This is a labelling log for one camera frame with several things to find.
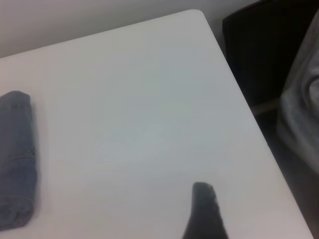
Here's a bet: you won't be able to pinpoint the grey fabric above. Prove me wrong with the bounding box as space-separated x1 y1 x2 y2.
275 14 319 180

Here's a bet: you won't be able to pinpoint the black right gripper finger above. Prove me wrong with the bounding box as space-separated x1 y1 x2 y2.
181 181 230 239

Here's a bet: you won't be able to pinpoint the blue denim pants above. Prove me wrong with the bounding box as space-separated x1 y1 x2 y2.
0 90 40 230

